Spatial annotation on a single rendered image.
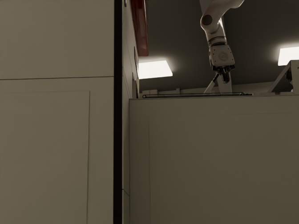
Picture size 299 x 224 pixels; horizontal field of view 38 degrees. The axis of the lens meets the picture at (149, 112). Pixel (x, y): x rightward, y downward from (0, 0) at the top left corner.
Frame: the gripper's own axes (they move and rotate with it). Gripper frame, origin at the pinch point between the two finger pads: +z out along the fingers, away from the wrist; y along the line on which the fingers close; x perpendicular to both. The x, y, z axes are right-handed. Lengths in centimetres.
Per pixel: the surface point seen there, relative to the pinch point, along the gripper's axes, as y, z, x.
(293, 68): 2, 15, -49
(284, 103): -7, 28, -54
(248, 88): 293, -157, 551
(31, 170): -84, 38, -58
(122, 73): -58, 16, -63
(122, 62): -57, 13, -63
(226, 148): -28, 38, -50
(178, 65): 142, -190, 482
